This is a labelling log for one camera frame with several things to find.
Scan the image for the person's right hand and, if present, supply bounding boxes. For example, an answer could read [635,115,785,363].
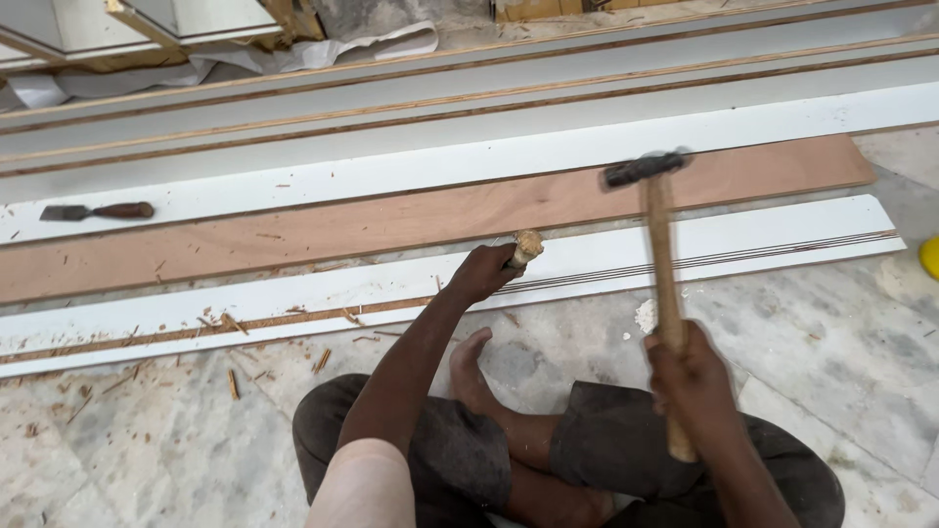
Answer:
[644,320,739,441]

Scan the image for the white laminated board with groove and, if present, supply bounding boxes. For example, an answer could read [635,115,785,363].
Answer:
[0,194,908,379]

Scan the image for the chisel with dark wooden handle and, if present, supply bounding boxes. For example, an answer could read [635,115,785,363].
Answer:
[39,201,156,223]

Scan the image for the chisel with worn wooden handle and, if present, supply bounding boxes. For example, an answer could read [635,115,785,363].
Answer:
[490,229,545,269]

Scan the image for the stack of grey laminated boards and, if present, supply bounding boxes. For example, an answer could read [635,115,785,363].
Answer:
[0,0,939,206]

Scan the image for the brown plywood plank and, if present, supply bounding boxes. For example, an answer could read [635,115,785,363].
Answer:
[0,133,878,306]

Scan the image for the person's legs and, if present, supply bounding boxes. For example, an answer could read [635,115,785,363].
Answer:
[292,327,846,528]

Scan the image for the person's left hand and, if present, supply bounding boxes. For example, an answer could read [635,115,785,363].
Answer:
[445,244,527,306]

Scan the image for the wooden handle hammer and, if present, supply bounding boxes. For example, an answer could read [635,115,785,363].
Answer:
[600,150,699,464]

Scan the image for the white cabinet frame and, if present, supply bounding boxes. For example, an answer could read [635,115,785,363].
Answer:
[0,0,325,74]

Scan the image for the wood chips on floor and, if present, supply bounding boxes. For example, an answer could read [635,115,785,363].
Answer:
[7,264,529,441]

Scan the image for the plywood pieces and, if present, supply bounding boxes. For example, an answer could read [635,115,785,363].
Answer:
[494,0,691,23]

